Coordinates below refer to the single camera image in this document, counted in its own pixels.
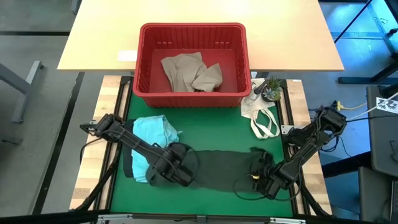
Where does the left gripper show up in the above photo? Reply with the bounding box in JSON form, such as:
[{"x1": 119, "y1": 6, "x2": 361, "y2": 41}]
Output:
[{"x1": 154, "y1": 146, "x2": 194, "y2": 188}]

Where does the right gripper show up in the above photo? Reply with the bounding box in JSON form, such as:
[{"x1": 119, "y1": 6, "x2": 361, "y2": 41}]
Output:
[{"x1": 251, "y1": 161, "x2": 292, "y2": 200}]

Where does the light blue garment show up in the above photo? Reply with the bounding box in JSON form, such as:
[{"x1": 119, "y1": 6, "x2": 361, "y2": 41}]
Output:
[{"x1": 130, "y1": 114, "x2": 183, "y2": 184}]

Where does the black garment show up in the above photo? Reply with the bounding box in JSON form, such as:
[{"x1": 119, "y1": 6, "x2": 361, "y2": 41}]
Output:
[{"x1": 122, "y1": 119, "x2": 138, "y2": 179}]

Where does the dark green garment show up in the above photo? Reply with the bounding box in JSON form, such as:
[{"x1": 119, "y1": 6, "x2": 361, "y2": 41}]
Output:
[{"x1": 145, "y1": 141, "x2": 275, "y2": 192}]

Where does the red plastic laundry bin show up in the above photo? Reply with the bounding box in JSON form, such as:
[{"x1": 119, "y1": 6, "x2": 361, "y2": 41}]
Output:
[{"x1": 132, "y1": 22, "x2": 252, "y2": 108}]

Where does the white canvas tote bag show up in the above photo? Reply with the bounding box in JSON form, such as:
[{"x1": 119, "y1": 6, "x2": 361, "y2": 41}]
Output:
[{"x1": 240, "y1": 77, "x2": 280, "y2": 140}]

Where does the small potted succulent plant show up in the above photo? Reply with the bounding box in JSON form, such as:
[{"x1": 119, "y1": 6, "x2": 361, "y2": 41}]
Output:
[{"x1": 261, "y1": 75, "x2": 284, "y2": 103}]

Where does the beige garment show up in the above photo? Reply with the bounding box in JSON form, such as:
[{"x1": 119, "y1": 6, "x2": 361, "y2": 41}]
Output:
[{"x1": 160, "y1": 52, "x2": 224, "y2": 93}]

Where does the yellow power plug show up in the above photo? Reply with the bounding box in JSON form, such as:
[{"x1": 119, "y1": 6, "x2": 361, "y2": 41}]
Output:
[{"x1": 331, "y1": 100, "x2": 368, "y2": 112}]

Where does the black equipment case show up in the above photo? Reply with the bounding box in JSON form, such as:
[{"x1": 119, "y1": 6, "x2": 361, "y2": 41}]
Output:
[
  {"x1": 366, "y1": 84, "x2": 398, "y2": 178},
  {"x1": 358, "y1": 166, "x2": 398, "y2": 223}
]

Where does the white paper label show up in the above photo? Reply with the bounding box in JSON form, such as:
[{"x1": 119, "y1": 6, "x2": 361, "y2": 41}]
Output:
[{"x1": 118, "y1": 50, "x2": 138, "y2": 62}]

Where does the black metal desk leg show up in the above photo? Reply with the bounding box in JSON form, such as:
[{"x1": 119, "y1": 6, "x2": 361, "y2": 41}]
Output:
[{"x1": 338, "y1": 60, "x2": 398, "y2": 85}]

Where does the white printed marker sheet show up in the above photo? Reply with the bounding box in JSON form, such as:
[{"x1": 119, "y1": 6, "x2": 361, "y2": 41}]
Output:
[{"x1": 375, "y1": 96, "x2": 398, "y2": 113}]

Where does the light wooden desk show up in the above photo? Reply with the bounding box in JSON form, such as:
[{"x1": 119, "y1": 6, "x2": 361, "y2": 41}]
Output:
[{"x1": 57, "y1": 0, "x2": 345, "y2": 73}]

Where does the grey metal desk leg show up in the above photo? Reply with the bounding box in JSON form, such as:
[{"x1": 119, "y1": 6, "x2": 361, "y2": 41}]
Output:
[{"x1": 0, "y1": 60, "x2": 45, "y2": 124}]

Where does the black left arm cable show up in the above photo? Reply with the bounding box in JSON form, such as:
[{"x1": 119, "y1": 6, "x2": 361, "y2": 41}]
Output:
[{"x1": 174, "y1": 142, "x2": 200, "y2": 184}]

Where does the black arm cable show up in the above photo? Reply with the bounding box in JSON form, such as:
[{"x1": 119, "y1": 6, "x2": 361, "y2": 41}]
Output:
[
  {"x1": 174, "y1": 142, "x2": 200, "y2": 184},
  {"x1": 232, "y1": 173, "x2": 268, "y2": 202}
]

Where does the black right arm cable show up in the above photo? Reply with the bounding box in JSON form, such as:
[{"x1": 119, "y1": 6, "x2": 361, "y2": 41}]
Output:
[{"x1": 232, "y1": 173, "x2": 268, "y2": 202}]

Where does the black metal table frame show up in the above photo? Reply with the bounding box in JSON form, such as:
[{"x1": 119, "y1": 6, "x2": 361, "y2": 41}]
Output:
[{"x1": 70, "y1": 75, "x2": 332, "y2": 224}]

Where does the white floor cable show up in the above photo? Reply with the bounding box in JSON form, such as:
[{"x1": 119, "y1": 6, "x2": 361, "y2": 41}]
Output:
[{"x1": 345, "y1": 93, "x2": 398, "y2": 122}]

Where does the black floor cable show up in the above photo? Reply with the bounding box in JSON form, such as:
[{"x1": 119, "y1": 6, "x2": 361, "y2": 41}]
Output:
[{"x1": 345, "y1": 114, "x2": 398, "y2": 124}]

